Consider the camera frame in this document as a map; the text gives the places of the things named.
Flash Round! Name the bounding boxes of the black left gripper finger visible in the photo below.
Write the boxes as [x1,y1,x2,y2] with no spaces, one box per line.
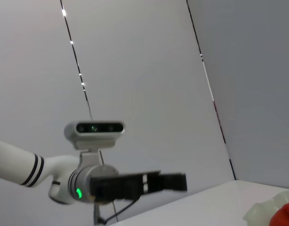
[142,173,188,194]
[91,180,142,203]

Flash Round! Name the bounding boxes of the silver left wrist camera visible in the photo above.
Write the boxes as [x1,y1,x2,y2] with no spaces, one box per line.
[64,120,126,165]

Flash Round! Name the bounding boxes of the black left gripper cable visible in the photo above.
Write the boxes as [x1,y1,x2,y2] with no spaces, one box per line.
[94,199,141,225]

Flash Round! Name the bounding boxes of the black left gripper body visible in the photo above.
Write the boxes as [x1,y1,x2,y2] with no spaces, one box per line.
[89,170,162,203]

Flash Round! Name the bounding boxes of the pale green glass fruit plate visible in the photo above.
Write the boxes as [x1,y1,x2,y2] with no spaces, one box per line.
[243,191,289,226]

